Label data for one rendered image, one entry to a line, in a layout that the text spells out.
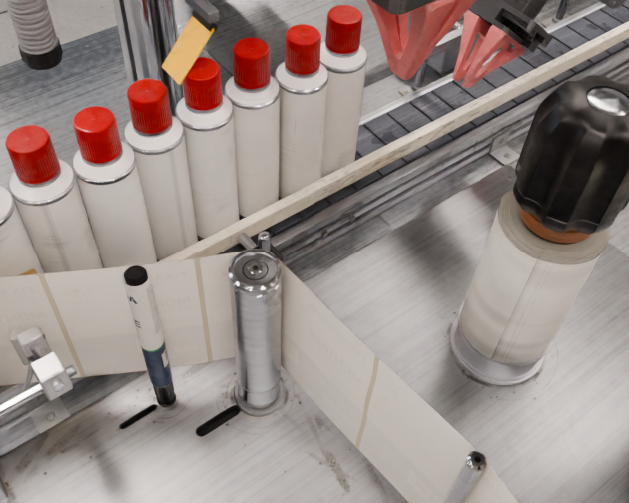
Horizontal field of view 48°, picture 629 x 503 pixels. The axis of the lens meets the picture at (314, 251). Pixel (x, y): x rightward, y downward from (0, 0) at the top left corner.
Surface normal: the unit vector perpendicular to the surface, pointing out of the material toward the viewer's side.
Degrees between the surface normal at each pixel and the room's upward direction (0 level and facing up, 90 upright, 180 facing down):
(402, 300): 0
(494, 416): 0
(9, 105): 0
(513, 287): 91
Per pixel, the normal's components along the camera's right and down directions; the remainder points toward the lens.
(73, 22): 0.04, -0.62
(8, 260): 0.58, 0.65
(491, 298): -0.81, 0.41
